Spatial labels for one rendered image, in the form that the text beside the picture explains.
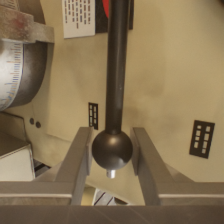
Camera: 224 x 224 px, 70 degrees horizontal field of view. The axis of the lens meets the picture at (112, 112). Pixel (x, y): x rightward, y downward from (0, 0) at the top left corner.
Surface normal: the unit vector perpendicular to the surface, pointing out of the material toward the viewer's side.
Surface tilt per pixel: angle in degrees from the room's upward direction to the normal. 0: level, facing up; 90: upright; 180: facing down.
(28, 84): 34
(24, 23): 0
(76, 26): 90
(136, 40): 90
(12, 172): 0
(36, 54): 11
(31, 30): 0
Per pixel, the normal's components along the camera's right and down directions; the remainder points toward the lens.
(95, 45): -0.51, 0.22
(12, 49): 0.84, 0.33
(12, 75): 0.77, 0.55
